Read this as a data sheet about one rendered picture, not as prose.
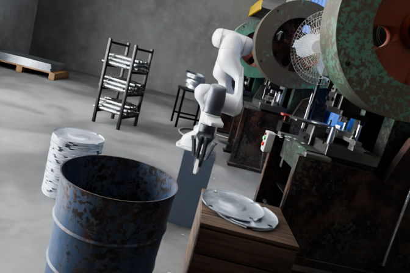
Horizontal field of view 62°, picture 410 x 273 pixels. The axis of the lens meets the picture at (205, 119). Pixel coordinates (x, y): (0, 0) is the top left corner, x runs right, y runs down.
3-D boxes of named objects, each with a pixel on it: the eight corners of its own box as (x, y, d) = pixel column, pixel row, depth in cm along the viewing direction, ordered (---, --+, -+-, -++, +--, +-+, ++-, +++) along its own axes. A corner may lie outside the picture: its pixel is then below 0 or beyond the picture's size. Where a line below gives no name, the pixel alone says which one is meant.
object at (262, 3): (258, 8, 707) (262, -5, 702) (248, 16, 829) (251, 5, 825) (301, 21, 715) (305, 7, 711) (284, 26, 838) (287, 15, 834)
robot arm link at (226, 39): (250, 21, 172) (218, 11, 172) (241, 52, 166) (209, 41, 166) (242, 41, 190) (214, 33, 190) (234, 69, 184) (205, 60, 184)
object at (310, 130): (289, 140, 194) (296, 117, 192) (282, 134, 208) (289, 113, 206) (330, 150, 197) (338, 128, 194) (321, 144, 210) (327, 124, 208)
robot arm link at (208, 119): (205, 109, 161) (202, 120, 161) (195, 110, 149) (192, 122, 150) (230, 117, 157) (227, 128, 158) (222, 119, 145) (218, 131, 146)
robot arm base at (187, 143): (173, 146, 195) (179, 123, 193) (179, 140, 213) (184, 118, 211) (212, 157, 194) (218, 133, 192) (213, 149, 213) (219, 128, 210)
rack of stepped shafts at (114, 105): (121, 131, 379) (140, 46, 364) (86, 119, 390) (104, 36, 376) (139, 127, 420) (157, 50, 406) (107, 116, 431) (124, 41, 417)
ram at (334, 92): (331, 107, 192) (348, 55, 187) (321, 103, 206) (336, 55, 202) (360, 114, 193) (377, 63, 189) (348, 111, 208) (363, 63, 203)
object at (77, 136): (75, 146, 183) (75, 145, 183) (41, 130, 196) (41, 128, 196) (114, 142, 208) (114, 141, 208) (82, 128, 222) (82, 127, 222)
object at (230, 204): (228, 223, 135) (229, 222, 135) (189, 191, 158) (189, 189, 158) (276, 218, 153) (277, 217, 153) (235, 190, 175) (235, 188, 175)
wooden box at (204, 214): (179, 300, 139) (201, 222, 134) (185, 250, 177) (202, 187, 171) (274, 323, 140) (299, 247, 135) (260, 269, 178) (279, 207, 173)
